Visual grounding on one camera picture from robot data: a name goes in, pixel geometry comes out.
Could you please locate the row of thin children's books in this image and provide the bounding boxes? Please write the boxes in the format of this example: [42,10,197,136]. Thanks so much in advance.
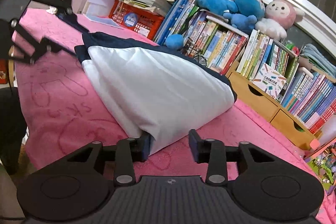
[238,30,298,83]

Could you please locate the pink triangular toy house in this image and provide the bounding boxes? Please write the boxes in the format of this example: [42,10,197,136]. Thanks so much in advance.
[303,140,336,196]

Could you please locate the miniature black bicycle model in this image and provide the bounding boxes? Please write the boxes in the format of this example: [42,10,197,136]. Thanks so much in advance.
[184,46,208,67]

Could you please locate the blue round plush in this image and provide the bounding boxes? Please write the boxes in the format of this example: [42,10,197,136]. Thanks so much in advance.
[165,34,185,50]

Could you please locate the row of paperback books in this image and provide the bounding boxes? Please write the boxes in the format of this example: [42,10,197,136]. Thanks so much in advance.
[184,17,248,75]

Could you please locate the pink rabbit-print blanket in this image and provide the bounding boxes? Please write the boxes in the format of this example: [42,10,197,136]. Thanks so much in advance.
[14,7,336,224]

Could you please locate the row of pastel-spine books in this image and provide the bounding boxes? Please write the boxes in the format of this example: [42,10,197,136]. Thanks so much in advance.
[281,72,336,135]

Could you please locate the blue cat plush toy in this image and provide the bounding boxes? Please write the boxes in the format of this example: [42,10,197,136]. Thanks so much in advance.
[223,0,266,33]

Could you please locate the navy white red jacket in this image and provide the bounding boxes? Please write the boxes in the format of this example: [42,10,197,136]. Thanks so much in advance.
[74,32,238,156]

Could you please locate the pink rabbit plush toy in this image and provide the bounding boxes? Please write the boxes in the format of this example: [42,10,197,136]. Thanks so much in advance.
[255,0,306,41]

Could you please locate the stack of teal booklets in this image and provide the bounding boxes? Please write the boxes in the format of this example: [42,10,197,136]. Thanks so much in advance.
[299,43,336,75]

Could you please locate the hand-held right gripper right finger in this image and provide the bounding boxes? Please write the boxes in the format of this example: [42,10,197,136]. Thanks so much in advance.
[189,129,276,186]

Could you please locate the blue flat card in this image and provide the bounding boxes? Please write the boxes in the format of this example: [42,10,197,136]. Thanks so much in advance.
[87,14,124,29]

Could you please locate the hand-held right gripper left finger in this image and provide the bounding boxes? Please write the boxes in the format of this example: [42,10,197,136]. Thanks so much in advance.
[66,133,154,186]

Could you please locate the red plastic crate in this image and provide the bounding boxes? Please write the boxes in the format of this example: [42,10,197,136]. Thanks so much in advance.
[109,0,165,41]

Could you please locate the white pencil-print box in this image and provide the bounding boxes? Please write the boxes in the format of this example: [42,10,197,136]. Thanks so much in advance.
[251,64,288,103]

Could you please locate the dark cloth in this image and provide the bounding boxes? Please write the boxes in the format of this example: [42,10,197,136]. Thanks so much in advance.
[0,88,28,175]

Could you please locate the wooden drawer organizer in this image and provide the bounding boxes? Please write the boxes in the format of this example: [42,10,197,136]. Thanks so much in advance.
[226,64,322,150]

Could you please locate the small green toy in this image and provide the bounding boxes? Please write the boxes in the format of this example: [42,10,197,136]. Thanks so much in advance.
[285,40,300,55]

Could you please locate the white card sheet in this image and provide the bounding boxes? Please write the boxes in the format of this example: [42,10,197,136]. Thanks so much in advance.
[319,122,336,146]

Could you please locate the row of tall blue books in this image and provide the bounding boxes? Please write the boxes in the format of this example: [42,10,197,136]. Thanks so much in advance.
[154,0,197,46]

